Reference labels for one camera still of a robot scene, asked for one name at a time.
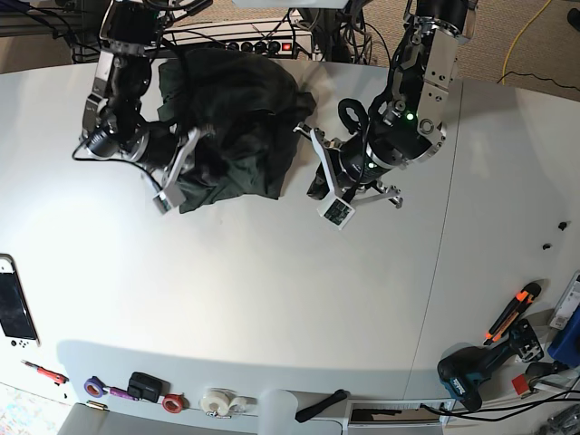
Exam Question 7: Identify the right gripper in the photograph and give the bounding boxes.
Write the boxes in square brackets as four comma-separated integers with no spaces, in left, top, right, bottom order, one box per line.
[135,124,202,199]

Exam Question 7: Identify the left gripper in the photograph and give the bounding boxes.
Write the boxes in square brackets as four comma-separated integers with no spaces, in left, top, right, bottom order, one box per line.
[294,122,403,208]

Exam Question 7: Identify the dark green t-shirt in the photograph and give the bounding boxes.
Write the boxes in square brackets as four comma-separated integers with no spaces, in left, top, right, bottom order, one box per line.
[158,48,316,214]

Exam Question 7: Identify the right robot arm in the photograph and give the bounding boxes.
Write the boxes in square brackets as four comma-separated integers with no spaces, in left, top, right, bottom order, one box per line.
[72,1,211,212]

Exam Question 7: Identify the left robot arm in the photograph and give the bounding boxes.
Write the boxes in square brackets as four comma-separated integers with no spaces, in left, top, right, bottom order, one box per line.
[295,1,478,209]

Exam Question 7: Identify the black power strip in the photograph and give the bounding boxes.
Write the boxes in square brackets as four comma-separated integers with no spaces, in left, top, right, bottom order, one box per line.
[206,40,311,59]

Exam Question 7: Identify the white paper roll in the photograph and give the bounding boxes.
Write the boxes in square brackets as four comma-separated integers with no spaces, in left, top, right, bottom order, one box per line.
[257,390,298,435]

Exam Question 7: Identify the teal black power drill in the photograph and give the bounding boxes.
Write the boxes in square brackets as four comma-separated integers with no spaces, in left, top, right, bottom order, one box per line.
[437,319,544,412]

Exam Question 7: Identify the orange black utility knife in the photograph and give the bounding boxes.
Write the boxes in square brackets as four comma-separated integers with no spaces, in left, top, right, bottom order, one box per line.
[483,282,542,346]

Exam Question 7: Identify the white handheld game console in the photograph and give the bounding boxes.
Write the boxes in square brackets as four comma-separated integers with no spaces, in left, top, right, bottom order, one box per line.
[1,254,40,348]

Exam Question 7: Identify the clear tape dispenser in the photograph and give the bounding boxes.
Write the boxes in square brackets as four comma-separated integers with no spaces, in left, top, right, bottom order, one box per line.
[198,389,257,418]

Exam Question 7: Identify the purple tape roll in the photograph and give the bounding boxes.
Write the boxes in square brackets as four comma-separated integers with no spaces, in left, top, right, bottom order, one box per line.
[83,376,106,398]

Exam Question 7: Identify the red tape roll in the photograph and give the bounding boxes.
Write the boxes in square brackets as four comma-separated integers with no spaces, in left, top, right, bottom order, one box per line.
[161,394,184,414]

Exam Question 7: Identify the red screwdriver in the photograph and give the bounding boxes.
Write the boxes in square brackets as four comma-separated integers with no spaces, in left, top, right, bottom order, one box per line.
[21,360,69,386]

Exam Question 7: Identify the blue box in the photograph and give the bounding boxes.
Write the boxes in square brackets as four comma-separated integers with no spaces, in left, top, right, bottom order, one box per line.
[547,308,580,368]

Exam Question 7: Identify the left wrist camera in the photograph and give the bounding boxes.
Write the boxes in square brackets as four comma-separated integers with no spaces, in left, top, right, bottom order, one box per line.
[317,193,355,230]

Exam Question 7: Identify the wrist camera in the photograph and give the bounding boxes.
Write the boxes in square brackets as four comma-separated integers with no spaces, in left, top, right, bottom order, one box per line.
[317,193,355,230]
[153,190,180,215]

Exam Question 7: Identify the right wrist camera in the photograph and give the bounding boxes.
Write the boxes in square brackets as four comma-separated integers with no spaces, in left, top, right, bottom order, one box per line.
[153,190,180,215]

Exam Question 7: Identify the black action camera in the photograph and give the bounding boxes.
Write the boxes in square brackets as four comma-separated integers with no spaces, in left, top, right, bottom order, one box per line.
[127,372,163,403]

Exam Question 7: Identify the yellow cable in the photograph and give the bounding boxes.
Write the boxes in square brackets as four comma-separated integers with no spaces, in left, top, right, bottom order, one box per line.
[501,0,553,85]

